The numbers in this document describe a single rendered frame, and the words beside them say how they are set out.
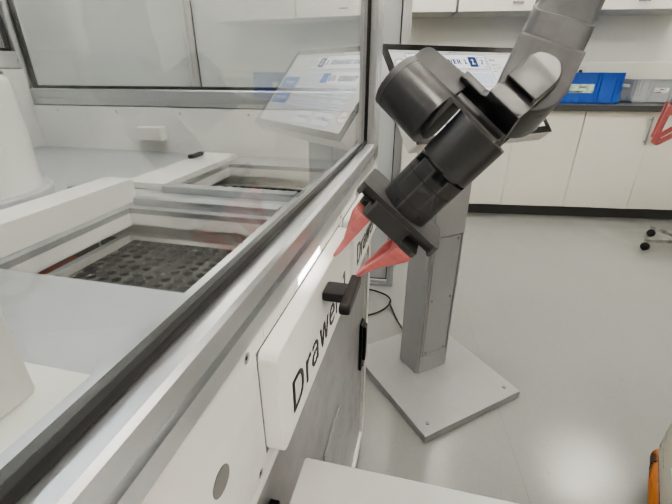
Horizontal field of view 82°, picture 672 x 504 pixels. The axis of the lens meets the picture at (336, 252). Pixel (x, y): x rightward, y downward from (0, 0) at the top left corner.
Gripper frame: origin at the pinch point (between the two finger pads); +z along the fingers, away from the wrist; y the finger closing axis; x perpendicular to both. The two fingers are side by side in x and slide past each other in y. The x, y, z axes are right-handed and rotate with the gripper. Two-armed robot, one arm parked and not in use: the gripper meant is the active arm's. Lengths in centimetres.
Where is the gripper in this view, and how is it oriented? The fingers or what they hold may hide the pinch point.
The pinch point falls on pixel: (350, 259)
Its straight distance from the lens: 45.7
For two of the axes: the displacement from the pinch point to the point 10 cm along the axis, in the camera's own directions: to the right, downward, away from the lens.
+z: -6.2, 6.3, 4.7
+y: -7.4, -6.6, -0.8
